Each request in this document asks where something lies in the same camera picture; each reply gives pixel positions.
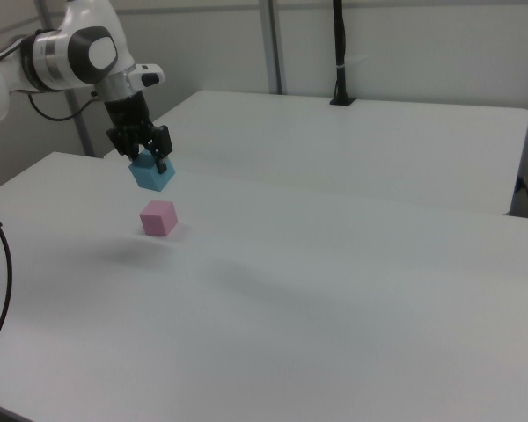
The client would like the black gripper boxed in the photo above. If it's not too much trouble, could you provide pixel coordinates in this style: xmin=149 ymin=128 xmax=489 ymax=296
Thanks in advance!
xmin=103 ymin=92 xmax=174 ymax=174

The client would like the blue cube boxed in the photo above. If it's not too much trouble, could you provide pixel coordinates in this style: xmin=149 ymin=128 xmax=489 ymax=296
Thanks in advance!
xmin=128 ymin=148 xmax=178 ymax=193

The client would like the pink cube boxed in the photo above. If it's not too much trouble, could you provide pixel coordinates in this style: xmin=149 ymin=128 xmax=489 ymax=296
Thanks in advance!
xmin=138 ymin=200 xmax=179 ymax=238

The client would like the white table with rounded corner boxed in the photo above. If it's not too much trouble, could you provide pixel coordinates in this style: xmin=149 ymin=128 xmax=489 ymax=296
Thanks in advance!
xmin=102 ymin=89 xmax=528 ymax=217

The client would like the black pole with base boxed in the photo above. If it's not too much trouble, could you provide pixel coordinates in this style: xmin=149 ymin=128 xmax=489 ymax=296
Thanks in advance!
xmin=329 ymin=0 xmax=357 ymax=107

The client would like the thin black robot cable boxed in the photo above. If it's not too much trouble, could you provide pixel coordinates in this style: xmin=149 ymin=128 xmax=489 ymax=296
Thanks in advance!
xmin=26 ymin=89 xmax=101 ymax=122

